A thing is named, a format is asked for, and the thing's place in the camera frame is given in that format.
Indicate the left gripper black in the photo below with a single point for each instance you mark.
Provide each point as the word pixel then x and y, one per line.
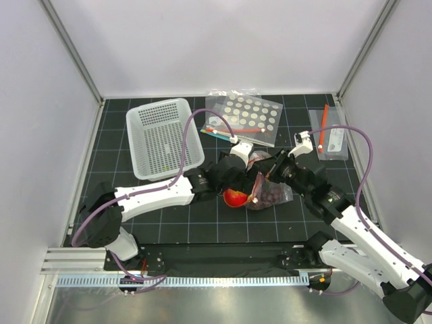
pixel 244 184

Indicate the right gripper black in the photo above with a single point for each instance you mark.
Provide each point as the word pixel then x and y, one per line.
pixel 272 165

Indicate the red yellow apple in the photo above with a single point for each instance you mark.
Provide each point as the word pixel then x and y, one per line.
pixel 234 199

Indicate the red grape bunch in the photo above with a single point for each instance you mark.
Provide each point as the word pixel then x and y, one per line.
pixel 266 199

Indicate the orange zipper clear bag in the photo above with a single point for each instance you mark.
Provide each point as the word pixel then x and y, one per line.
pixel 261 182

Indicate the white perforated plastic basket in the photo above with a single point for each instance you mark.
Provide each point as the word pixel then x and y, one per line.
pixel 155 134

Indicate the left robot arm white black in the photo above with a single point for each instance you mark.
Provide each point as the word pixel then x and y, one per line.
pixel 107 209

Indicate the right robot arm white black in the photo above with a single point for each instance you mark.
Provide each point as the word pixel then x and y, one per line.
pixel 402 281

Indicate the blue zipper clear bag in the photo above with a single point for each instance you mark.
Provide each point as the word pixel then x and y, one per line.
pixel 219 135

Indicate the right orange zipper bag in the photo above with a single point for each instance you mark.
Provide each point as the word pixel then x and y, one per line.
pixel 331 145

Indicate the polka dot zip bag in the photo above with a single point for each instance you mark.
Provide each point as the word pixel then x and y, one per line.
pixel 250 116

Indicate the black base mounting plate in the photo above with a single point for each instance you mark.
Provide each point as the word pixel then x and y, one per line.
pixel 228 260

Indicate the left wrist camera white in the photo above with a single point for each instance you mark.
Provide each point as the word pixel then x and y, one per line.
pixel 242 150

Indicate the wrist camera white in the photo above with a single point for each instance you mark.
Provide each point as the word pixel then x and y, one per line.
pixel 303 144
pixel 242 150

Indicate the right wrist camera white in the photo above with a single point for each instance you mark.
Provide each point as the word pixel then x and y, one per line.
pixel 303 144

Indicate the perforated metal cable rail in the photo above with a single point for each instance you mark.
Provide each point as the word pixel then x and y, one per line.
pixel 121 281

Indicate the right aluminium frame post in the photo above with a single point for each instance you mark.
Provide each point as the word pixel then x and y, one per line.
pixel 376 29

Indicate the aluminium frame post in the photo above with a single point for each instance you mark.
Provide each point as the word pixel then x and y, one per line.
pixel 70 47
pixel 376 29

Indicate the left aluminium frame post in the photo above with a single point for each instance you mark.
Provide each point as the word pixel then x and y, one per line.
pixel 70 47

